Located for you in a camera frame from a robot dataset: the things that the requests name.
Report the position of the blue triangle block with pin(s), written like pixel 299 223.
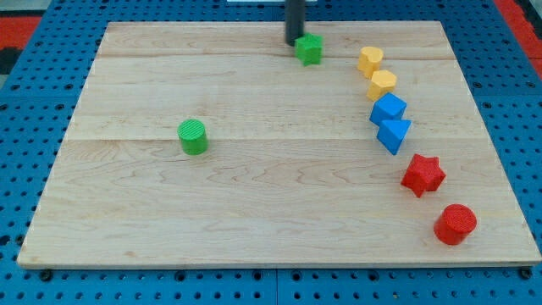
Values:
pixel 392 133

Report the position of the green cylinder block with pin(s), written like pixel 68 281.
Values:
pixel 193 137

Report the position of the yellow heart block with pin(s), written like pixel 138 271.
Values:
pixel 369 60

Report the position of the wooden board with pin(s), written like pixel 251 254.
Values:
pixel 294 175

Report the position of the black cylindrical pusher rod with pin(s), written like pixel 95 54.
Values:
pixel 294 20

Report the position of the blue cube block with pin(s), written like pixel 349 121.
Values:
pixel 388 107

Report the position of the red star block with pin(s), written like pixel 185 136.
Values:
pixel 423 174

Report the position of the yellow hexagon block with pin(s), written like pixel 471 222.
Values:
pixel 382 82

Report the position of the green star block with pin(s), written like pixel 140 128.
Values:
pixel 309 49

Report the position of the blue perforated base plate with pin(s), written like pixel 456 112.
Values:
pixel 40 94

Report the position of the red cylinder block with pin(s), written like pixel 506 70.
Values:
pixel 454 224

